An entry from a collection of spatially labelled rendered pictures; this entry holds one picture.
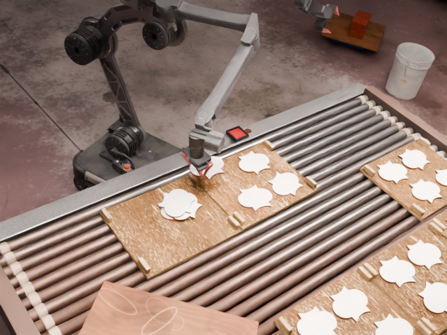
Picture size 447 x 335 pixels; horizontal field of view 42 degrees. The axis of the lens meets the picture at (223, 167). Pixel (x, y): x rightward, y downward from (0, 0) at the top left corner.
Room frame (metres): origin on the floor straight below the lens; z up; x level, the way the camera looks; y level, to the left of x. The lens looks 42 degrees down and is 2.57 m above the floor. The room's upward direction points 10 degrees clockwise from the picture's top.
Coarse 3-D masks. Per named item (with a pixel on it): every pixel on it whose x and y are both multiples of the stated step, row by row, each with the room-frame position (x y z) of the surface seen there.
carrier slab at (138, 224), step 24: (168, 192) 1.60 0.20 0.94; (192, 192) 1.62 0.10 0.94; (120, 216) 1.44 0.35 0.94; (144, 216) 1.46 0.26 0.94; (216, 216) 1.52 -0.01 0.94; (120, 240) 1.32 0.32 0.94; (144, 240) 1.34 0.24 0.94; (168, 240) 1.36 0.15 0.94; (192, 240) 1.38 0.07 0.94; (216, 240) 1.40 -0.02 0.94; (168, 264) 1.25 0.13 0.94
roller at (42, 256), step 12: (372, 108) 2.44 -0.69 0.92; (348, 120) 2.30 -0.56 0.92; (360, 120) 2.34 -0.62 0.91; (324, 132) 2.18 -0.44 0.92; (336, 132) 2.22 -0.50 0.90; (288, 144) 2.05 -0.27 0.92; (300, 144) 2.06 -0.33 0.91; (96, 228) 1.37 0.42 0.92; (108, 228) 1.39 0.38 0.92; (72, 240) 1.30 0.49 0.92; (84, 240) 1.32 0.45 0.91; (48, 252) 1.23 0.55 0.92; (60, 252) 1.25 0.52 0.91; (12, 264) 1.15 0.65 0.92; (24, 264) 1.17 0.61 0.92; (36, 264) 1.18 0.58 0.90; (12, 276) 1.12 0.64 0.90
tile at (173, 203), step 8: (176, 192) 1.58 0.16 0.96; (184, 192) 1.59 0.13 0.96; (168, 200) 1.53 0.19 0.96; (176, 200) 1.54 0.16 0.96; (184, 200) 1.55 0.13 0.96; (192, 200) 1.56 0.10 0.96; (168, 208) 1.49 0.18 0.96; (176, 208) 1.50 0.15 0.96; (184, 208) 1.51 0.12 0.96; (176, 216) 1.46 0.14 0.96
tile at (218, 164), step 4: (212, 156) 1.72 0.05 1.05; (212, 160) 1.70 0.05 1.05; (216, 160) 1.70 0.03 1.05; (220, 160) 1.71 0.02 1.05; (216, 164) 1.68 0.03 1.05; (220, 164) 1.68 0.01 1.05; (192, 168) 1.63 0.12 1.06; (212, 168) 1.65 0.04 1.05; (216, 168) 1.66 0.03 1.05; (220, 168) 1.66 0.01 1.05; (192, 172) 1.61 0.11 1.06; (196, 172) 1.61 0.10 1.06; (208, 172) 1.63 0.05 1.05; (212, 172) 1.63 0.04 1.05; (216, 172) 1.63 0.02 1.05; (220, 172) 1.64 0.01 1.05; (196, 176) 1.60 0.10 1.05; (200, 176) 1.60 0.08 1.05; (208, 176) 1.60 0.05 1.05; (212, 176) 1.62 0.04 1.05
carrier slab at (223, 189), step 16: (224, 160) 1.84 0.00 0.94; (240, 160) 1.86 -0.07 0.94; (272, 160) 1.90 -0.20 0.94; (224, 176) 1.75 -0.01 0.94; (240, 176) 1.76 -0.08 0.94; (256, 176) 1.78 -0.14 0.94; (272, 176) 1.80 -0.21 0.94; (208, 192) 1.64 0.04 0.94; (224, 192) 1.65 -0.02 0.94; (240, 192) 1.67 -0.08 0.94; (272, 192) 1.70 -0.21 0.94; (304, 192) 1.73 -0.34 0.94; (224, 208) 1.57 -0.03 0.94; (240, 208) 1.58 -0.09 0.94; (272, 208) 1.61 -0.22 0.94
